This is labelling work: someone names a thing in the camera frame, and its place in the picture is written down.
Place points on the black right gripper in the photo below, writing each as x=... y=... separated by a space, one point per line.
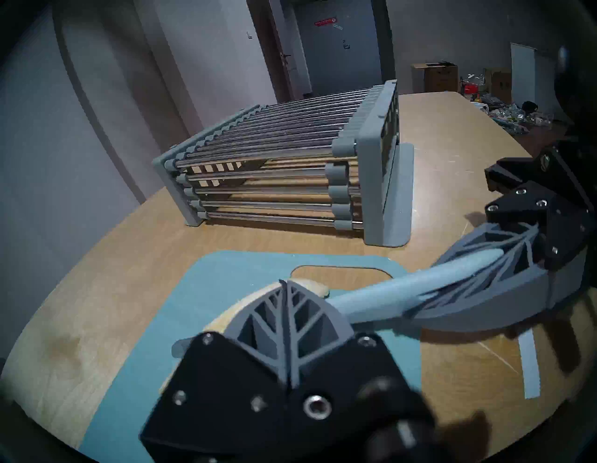
x=573 y=177

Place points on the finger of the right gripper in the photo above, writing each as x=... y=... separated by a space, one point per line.
x=489 y=303

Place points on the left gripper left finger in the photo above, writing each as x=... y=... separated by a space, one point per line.
x=228 y=396

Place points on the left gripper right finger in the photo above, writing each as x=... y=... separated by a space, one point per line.
x=340 y=368

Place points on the blue plastic cutting board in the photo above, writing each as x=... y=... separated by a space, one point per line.
x=186 y=298

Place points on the white tape strip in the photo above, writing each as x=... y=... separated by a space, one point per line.
x=529 y=364

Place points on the small brown carton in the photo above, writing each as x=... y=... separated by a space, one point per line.
x=498 y=86

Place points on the white cabinet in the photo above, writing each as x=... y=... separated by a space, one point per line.
x=531 y=77

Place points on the open labelled cardboard box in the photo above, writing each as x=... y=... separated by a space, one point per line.
x=434 y=78

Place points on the grey metal rod rack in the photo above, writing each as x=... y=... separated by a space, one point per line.
x=280 y=140

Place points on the grey metal double door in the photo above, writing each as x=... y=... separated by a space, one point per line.
x=345 y=46

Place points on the red door sticker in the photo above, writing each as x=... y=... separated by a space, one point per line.
x=325 y=21

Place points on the brown wooden door leaf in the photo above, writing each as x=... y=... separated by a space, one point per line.
x=273 y=51

